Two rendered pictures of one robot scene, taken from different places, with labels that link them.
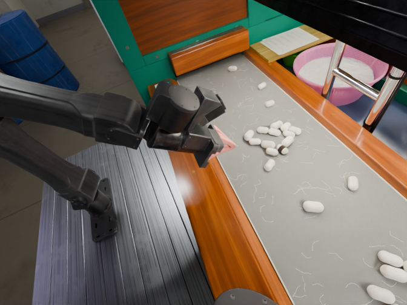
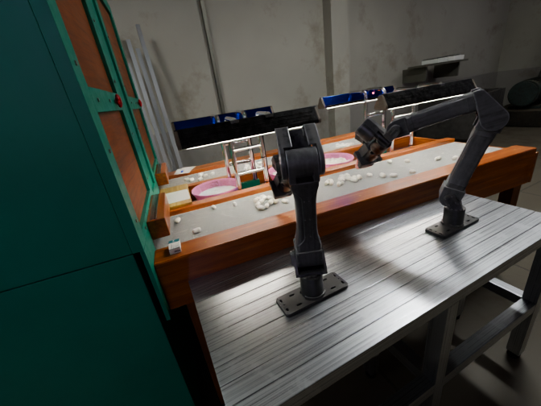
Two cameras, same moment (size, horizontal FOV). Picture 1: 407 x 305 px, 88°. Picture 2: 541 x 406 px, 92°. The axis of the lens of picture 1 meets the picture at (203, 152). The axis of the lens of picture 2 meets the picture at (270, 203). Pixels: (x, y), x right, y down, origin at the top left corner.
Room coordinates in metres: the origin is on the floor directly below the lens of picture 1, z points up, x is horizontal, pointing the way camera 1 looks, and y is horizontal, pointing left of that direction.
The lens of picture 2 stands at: (0.55, 0.88, 1.20)
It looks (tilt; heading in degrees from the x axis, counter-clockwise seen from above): 23 degrees down; 258
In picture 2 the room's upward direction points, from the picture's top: 9 degrees counter-clockwise
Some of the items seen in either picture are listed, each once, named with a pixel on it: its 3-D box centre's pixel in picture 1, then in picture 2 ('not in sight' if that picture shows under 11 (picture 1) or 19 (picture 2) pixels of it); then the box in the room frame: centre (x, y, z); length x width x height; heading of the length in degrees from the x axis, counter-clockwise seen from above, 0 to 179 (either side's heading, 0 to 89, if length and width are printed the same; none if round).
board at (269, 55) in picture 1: (296, 39); (175, 196); (0.77, -0.48, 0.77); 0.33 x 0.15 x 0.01; 96
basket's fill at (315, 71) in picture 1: (332, 78); (218, 196); (0.55, -0.50, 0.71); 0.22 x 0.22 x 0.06
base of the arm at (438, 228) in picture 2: not in sight; (453, 216); (-0.23, 0.23, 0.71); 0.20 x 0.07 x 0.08; 11
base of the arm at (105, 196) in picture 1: (94, 201); (311, 283); (0.36, 0.34, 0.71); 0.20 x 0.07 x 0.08; 11
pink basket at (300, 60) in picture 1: (333, 75); (218, 194); (0.55, -0.50, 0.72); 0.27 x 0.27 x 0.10
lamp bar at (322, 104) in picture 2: not in sight; (358, 96); (-0.56, -0.89, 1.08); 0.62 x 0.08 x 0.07; 6
